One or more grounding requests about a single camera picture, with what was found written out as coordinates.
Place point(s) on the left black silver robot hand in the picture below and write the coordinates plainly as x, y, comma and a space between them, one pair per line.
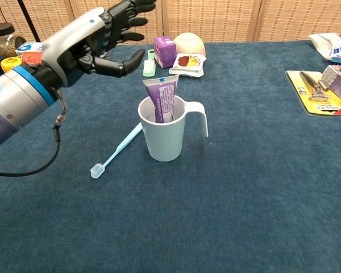
71, 39

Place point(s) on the purple white toothpaste tube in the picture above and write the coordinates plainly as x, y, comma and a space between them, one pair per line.
162, 96

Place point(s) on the light blue toothbrush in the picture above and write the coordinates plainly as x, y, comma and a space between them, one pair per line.
119, 148

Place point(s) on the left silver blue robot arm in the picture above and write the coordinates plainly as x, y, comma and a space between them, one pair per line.
14, 105

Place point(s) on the white blue milk carton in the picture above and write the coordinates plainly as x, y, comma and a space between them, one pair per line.
28, 47

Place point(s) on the orange cylindrical can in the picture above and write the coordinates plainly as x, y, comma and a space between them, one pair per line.
31, 58

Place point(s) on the black tripod stand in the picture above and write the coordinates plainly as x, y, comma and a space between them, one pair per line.
28, 20

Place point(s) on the glass jar with black lid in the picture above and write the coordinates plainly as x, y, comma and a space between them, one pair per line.
5, 45

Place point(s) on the mint green brush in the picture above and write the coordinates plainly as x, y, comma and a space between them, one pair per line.
149, 68

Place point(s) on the purple drink carton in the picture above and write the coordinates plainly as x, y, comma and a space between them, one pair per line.
164, 52

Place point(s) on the beige upturned bowl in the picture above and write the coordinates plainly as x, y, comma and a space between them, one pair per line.
189, 42

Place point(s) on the white red snack packet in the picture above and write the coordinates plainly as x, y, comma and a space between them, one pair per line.
187, 64

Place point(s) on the bamboo folding screen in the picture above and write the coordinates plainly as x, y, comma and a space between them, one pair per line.
216, 20

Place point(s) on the blue felt table cover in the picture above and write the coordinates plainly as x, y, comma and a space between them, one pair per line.
187, 213

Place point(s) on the razor in yellow blister pack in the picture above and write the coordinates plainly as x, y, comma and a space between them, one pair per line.
304, 88

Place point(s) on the white bag with blue print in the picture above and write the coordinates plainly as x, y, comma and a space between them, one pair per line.
326, 42

